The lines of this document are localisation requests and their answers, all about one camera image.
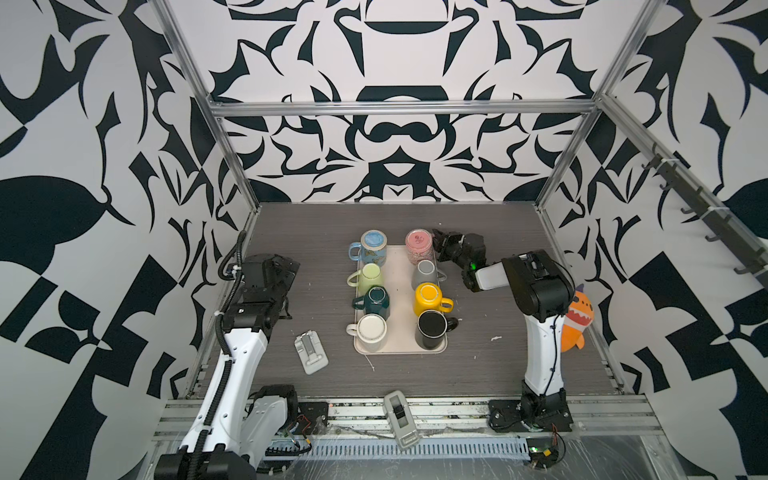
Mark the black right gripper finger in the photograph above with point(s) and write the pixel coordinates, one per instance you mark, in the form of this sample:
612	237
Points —
438	238
444	254

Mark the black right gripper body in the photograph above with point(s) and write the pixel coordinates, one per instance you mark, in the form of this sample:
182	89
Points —
457	252

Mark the pink patterned mug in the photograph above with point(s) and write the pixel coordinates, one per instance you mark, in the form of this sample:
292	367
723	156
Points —
419	246

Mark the blue butterfly mug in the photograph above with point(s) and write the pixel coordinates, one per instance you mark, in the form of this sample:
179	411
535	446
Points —
371	248

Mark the light green mug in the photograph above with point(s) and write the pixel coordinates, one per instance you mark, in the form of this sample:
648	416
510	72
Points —
369	276

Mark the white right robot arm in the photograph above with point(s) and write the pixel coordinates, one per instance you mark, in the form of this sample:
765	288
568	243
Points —
543	291

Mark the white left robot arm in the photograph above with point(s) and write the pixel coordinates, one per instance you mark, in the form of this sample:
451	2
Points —
235	426

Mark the grey mug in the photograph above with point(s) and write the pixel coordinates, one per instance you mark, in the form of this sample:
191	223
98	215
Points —
426	271

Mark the yellow mug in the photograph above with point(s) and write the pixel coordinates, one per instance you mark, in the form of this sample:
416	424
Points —
429	296

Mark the black mug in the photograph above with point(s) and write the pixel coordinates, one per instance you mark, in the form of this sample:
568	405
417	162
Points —
432	328

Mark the dark green mug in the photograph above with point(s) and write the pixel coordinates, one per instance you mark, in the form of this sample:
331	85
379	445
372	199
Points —
375	301

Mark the white mug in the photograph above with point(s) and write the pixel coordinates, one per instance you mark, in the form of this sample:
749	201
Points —
370	332

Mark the beige plastic tray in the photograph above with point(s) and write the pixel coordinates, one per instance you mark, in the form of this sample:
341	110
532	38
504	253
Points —
402	321

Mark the orange shark plush toy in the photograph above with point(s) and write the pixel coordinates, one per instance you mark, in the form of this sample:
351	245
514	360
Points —
579	316

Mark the grey block on table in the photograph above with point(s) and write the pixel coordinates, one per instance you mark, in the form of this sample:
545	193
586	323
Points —
311	352

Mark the small circuit board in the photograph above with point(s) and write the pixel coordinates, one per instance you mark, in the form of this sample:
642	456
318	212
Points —
544	454

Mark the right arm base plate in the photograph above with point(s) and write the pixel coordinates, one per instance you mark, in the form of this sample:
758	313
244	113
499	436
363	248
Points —
529	415

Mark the white slotted cable duct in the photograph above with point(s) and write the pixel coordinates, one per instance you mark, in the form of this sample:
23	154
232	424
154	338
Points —
339	448

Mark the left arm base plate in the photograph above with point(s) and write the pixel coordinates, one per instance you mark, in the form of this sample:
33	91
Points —
309	415

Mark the black hook rail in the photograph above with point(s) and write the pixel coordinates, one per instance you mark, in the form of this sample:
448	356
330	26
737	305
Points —
701	204

